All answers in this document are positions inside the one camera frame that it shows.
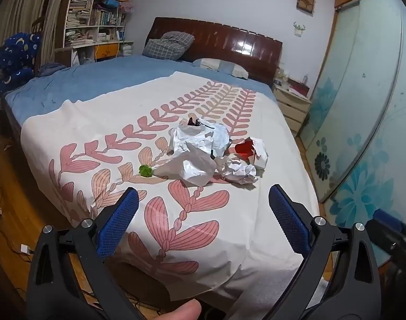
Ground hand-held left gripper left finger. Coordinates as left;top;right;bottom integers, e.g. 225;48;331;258
26;187;147;320

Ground rows of books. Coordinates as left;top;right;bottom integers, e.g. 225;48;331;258
65;0;133;48

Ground red box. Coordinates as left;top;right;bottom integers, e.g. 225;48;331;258
288;78;311;97

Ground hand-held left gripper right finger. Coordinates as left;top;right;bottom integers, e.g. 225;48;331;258
266;183;383;320

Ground blue star-print garment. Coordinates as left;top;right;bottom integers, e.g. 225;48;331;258
0;32;43;98

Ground red plastic wrapper with paper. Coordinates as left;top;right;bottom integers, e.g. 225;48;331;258
234;137;269;170

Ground brown square wall decoration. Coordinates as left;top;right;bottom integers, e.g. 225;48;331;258
296;0;316;17

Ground white plastic bag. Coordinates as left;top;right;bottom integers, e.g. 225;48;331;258
153;142;217;187

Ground blue bed sheet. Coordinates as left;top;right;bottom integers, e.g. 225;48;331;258
5;55;278;125

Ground white bookshelf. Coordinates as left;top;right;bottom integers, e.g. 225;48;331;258
54;0;134;68

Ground pale wooden nightstand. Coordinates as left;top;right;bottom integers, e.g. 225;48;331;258
272;83;312;137

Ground dark wooden headboard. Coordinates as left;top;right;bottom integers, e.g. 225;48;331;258
144;17;283;85

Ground silver foil bag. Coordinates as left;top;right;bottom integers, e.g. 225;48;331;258
170;123;231;158

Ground person's left hand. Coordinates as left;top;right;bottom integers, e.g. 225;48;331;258
149;299;202;320

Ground grey plaid pillow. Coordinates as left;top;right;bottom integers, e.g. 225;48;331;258
142;31;195;61

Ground striped pillow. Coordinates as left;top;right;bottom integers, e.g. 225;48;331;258
192;58;249;80

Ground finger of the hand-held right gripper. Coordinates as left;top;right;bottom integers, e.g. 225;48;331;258
367;208;406;267

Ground floral glass wardrobe door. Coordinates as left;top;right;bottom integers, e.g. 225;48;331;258
298;0;406;267

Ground beige curtain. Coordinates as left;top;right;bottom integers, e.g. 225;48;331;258
0;0;71;65

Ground crumpled white paper ball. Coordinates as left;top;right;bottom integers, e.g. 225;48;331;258
219;158;259;185

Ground wooden chair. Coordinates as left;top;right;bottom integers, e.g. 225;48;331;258
31;17;47;71

